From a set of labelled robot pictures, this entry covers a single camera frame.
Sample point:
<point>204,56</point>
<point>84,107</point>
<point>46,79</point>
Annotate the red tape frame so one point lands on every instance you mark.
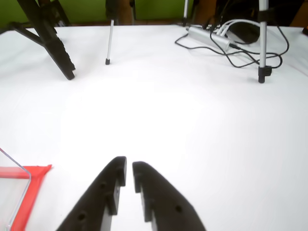
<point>33,185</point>

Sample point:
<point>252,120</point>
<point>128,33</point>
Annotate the silver tripod leg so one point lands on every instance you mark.
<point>185,12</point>
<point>262,48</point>

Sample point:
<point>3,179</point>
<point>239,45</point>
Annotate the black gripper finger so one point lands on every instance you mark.
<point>168,199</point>
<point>96,197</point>

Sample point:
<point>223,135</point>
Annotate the white tripod leg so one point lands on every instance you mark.
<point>110,41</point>

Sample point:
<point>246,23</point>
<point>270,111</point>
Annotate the transparent plastic box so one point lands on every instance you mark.
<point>13,192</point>

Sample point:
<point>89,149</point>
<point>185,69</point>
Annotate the black bag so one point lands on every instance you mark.
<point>244,33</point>

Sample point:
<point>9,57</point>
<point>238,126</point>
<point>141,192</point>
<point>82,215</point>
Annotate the silver usb hub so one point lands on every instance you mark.
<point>207,36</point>

